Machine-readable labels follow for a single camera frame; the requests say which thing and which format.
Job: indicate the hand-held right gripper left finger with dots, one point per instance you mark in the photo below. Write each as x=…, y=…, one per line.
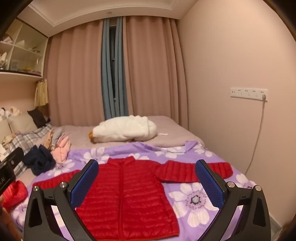
x=84, y=183

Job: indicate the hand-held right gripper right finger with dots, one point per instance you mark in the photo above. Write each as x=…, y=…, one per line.
x=209, y=183

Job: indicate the red down jacket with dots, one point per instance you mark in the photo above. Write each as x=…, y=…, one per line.
x=129, y=190

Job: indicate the person's left hand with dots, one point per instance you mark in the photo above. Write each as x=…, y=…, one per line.
x=5, y=215

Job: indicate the bed with pink sheet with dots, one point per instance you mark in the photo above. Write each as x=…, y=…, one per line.
x=25, y=178

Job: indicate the small patterned cloth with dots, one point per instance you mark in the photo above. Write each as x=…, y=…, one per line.
x=7, y=141

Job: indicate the navy blue garment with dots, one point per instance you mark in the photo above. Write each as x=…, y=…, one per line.
x=39, y=160

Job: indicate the small red cloth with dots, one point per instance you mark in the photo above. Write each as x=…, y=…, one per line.
x=15, y=194

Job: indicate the grey plaid blanket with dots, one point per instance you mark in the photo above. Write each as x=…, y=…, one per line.
x=27, y=139

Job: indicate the beige pillow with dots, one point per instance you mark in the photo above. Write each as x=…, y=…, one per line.
x=4, y=131
x=22, y=122

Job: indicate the pink garment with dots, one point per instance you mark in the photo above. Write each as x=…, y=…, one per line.
x=61, y=150

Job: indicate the tan garment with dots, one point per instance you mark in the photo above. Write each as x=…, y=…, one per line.
x=49, y=139

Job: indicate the small plush toy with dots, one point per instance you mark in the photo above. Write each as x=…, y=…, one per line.
x=15, y=111
x=4, y=113

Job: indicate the dark brown pillow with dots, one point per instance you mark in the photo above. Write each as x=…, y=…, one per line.
x=37, y=117

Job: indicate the grey garment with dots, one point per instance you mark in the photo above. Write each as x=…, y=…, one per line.
x=58, y=134

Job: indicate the grey quilt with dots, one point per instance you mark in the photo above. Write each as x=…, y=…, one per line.
x=171, y=134

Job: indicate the purple floral bed sheet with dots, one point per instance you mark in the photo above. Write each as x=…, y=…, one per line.
x=143, y=151

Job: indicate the white goose plush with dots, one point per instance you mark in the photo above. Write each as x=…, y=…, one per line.
x=124, y=129

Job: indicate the yellow fringed cloth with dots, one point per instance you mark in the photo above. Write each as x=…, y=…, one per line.
x=41, y=92

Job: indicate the white power strip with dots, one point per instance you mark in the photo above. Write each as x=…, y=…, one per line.
x=245, y=92

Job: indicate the clear glass jar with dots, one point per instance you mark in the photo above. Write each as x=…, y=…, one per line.
x=14, y=64

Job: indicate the white plug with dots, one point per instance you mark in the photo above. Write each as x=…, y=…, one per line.
x=264, y=97

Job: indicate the pink curtain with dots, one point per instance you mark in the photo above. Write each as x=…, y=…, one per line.
x=74, y=76
x=152, y=69

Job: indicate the blue curtain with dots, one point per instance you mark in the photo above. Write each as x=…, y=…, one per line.
x=106, y=69
x=121, y=69

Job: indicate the dark window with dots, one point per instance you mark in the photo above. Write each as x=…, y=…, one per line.
x=112, y=58

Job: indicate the white wall shelf cabinet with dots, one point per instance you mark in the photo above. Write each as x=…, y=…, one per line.
x=13, y=45

